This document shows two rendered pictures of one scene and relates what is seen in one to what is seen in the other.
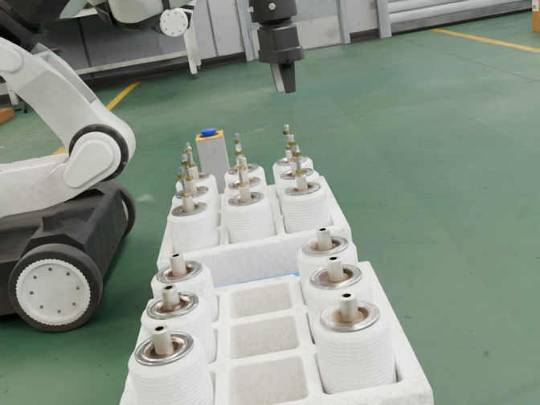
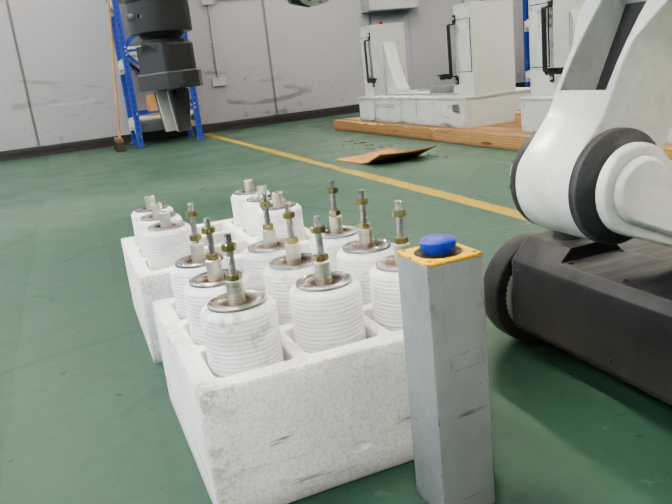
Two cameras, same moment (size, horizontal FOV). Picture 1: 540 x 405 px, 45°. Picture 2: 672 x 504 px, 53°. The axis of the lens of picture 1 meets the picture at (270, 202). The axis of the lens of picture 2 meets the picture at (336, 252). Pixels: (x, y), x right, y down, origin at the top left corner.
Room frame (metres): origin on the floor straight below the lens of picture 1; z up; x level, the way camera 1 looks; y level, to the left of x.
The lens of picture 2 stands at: (2.32, -0.23, 0.52)
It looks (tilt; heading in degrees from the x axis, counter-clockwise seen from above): 15 degrees down; 159
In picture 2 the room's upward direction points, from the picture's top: 6 degrees counter-clockwise
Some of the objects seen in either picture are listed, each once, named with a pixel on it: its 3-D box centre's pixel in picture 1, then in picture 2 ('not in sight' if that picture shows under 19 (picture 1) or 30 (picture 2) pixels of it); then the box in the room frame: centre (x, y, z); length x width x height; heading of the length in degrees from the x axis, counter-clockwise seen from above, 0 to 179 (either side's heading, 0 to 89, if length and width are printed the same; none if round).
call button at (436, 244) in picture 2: (208, 132); (437, 246); (1.70, 0.13, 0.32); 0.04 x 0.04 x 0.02
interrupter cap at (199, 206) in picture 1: (189, 210); (336, 232); (1.29, 0.17, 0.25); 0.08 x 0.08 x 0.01
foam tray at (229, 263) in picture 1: (257, 249); (307, 362); (1.41, 0.05, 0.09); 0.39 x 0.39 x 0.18; 0
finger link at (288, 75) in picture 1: (288, 76); (166, 110); (1.27, -0.08, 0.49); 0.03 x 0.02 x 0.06; 111
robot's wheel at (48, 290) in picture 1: (56, 288); (534, 286); (1.37, 0.51, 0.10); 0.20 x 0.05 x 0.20; 89
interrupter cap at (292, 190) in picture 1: (302, 189); (199, 260); (1.29, -0.07, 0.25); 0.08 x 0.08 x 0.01
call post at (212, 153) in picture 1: (220, 192); (447, 382); (1.70, 0.13, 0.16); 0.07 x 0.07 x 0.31; 0
